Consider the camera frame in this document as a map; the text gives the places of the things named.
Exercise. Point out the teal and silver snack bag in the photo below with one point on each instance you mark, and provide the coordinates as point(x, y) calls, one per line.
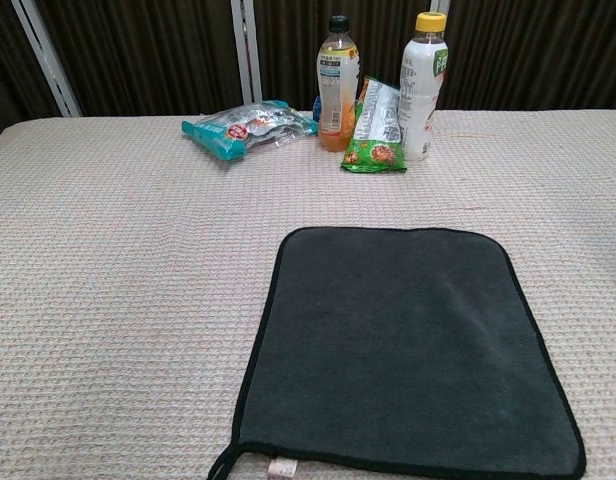
point(238, 130)

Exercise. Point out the small blue object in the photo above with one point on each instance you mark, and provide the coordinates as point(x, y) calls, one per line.
point(317, 109)

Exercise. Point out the orange juice bottle black cap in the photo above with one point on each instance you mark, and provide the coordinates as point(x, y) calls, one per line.
point(335, 100)

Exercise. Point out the beige woven tablecloth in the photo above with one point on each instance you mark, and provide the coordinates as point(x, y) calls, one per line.
point(113, 325)

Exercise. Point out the green snack bag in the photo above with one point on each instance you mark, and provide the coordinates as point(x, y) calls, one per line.
point(378, 130)

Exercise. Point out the pink and grey towel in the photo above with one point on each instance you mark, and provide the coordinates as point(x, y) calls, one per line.
point(403, 350)

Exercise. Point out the white partition post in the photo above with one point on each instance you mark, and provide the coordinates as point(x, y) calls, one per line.
point(440, 6)
point(48, 60)
point(248, 60)

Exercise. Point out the white bottle yellow cap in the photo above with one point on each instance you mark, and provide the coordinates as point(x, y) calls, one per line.
point(420, 75)

